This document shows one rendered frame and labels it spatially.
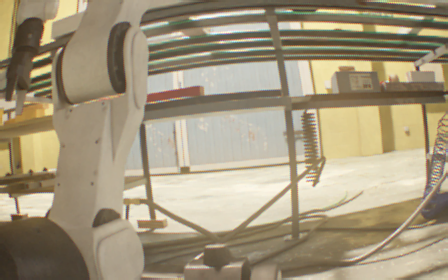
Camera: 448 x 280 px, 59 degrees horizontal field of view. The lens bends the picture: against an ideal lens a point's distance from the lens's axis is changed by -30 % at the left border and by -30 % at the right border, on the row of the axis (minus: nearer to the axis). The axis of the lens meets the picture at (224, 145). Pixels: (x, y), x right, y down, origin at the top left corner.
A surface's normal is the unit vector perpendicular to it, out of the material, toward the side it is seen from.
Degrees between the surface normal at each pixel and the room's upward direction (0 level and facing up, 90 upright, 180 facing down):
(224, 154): 90
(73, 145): 57
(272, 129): 90
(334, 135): 90
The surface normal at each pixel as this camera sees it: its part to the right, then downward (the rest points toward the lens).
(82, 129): -0.19, -0.52
